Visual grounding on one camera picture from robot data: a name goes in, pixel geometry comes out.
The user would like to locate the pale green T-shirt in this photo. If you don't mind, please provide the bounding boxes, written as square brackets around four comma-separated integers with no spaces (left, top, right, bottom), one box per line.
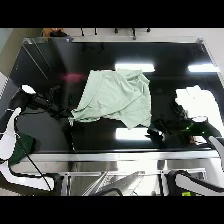
[68,68,153,130]

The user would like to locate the dark green garment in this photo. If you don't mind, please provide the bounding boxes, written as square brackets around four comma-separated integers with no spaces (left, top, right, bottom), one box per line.
[7,132,37,167]

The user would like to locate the black cable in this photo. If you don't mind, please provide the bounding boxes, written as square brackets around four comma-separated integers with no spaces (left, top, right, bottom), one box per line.
[13,114,54,193]

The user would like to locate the white garment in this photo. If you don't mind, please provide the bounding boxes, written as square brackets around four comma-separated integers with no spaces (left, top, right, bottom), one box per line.
[174,84,222,135]

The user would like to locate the silver frame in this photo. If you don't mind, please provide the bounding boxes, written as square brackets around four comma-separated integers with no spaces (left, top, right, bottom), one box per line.
[18,35,224,197]

